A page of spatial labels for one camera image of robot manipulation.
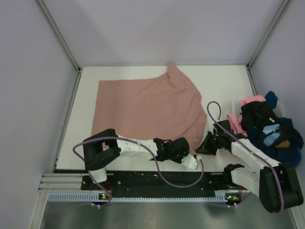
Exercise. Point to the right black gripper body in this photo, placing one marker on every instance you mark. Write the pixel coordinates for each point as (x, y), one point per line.
(218, 141)

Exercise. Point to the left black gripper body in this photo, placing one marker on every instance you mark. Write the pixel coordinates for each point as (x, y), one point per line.
(177, 158)

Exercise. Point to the dusty pink t shirt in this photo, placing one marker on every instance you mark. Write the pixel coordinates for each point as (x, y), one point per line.
(165, 107)

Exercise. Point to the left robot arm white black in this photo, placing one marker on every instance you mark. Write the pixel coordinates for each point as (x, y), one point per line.
(101, 149)

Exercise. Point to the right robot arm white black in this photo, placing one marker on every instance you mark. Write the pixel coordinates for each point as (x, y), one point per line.
(276, 184)

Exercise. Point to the bright pink t shirt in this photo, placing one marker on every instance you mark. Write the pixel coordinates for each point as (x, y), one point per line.
(235, 121)

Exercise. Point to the black t shirt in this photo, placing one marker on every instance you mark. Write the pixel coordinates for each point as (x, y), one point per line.
(257, 115)

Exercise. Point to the navy blue t shirt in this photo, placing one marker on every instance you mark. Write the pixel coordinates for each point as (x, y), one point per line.
(281, 142)

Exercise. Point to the white plastic bin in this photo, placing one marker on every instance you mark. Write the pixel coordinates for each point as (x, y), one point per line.
(279, 109)

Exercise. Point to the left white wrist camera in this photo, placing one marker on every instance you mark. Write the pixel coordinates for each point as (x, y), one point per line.
(191, 161)

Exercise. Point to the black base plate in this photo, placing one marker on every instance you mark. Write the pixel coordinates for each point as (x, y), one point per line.
(150, 184)

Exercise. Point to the aluminium frame rail right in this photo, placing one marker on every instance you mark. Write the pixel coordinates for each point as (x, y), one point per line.
(268, 33)

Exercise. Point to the aluminium frame rail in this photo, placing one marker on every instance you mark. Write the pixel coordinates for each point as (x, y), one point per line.
(57, 33)
(268, 33)

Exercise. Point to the light blue cable duct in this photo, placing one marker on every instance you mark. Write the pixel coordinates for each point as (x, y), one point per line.
(101, 197)

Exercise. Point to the aluminium frame rail left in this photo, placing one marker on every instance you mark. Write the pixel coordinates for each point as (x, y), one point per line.
(57, 33)

